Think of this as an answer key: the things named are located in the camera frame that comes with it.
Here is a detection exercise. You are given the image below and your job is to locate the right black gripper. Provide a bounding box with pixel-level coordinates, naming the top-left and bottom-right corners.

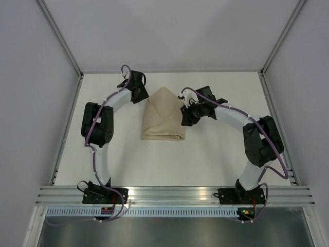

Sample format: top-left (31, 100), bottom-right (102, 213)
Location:
top-left (180, 100), bottom-right (205, 127)

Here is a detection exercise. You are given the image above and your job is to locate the beige cloth napkin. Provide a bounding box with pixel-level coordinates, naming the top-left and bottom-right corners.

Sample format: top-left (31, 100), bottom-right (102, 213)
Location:
top-left (141, 87), bottom-right (186, 141)

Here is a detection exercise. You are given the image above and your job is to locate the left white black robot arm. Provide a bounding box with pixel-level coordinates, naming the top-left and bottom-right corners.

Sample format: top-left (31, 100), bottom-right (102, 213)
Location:
top-left (81, 70), bottom-right (149, 204)

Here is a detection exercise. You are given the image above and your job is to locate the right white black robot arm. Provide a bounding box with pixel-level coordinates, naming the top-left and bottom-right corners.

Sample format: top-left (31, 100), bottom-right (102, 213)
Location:
top-left (178, 86), bottom-right (288, 203)

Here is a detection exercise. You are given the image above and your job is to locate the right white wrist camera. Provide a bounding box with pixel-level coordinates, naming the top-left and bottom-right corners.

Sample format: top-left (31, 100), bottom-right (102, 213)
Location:
top-left (178, 90), bottom-right (193, 108)

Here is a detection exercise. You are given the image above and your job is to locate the left aluminium frame post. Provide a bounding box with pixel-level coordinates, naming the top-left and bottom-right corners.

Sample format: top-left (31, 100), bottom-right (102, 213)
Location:
top-left (35, 0), bottom-right (83, 79)

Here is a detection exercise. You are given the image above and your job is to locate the aluminium frame post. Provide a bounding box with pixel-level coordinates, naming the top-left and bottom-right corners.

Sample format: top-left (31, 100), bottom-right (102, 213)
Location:
top-left (260, 0), bottom-right (308, 75)
top-left (35, 0), bottom-right (83, 79)

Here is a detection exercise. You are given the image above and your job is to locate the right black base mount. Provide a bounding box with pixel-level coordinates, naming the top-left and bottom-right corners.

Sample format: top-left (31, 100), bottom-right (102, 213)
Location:
top-left (213, 186), bottom-right (266, 205)

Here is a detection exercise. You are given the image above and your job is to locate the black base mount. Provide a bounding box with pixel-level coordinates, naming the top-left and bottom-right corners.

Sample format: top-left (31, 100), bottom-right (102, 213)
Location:
top-left (77, 181), bottom-right (129, 204)
top-left (213, 186), bottom-right (266, 205)

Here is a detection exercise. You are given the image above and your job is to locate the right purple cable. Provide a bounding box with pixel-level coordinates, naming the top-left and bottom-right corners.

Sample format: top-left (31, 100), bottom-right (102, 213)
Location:
top-left (179, 87), bottom-right (290, 224)

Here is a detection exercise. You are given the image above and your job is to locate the white slotted cable duct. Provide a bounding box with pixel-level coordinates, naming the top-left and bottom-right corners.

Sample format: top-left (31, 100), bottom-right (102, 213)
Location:
top-left (46, 206), bottom-right (238, 218)

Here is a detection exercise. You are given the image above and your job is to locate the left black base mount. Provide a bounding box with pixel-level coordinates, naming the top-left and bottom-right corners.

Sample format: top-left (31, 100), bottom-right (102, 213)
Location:
top-left (77, 181), bottom-right (129, 204)

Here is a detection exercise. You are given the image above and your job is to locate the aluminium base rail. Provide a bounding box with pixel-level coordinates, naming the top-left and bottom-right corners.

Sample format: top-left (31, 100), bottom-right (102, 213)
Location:
top-left (35, 186), bottom-right (315, 207)

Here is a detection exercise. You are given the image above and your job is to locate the right aluminium frame post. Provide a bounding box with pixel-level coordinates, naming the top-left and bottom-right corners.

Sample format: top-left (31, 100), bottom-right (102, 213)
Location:
top-left (260, 0), bottom-right (308, 75)

